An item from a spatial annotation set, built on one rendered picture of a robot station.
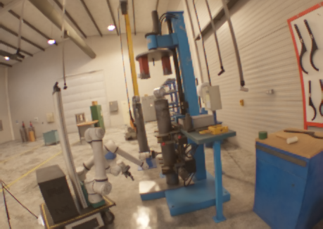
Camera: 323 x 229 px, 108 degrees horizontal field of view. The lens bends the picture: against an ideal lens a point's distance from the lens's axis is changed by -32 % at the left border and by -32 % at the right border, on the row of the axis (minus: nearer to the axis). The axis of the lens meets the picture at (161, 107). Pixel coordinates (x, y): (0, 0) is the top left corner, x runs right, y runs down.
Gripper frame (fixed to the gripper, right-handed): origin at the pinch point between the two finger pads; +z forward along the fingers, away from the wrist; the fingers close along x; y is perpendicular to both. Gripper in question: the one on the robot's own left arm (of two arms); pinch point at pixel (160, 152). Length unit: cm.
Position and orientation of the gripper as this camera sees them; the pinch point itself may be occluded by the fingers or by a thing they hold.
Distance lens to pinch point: 263.8
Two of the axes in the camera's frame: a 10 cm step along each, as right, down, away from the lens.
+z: 9.8, -1.5, 1.1
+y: -1.1, -0.3, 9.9
